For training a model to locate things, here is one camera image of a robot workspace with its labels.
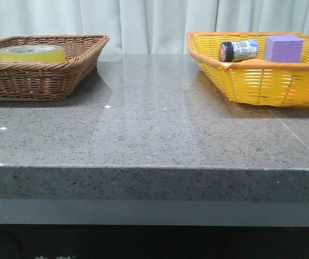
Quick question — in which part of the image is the purple foam block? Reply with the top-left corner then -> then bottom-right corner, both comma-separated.
264,35 -> 305,63

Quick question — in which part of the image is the brown wicker basket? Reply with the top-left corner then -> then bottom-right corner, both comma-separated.
0,35 -> 109,101

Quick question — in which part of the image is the small labelled bottle black cap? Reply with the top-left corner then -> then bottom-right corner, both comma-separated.
218,39 -> 258,62

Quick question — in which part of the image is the yellow packing tape roll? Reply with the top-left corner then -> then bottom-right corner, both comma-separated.
0,44 -> 66,63

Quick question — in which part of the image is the white curtain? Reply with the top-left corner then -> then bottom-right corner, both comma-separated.
0,1 -> 309,54

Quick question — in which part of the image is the yellow woven basket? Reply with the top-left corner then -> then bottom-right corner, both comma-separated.
187,31 -> 309,107

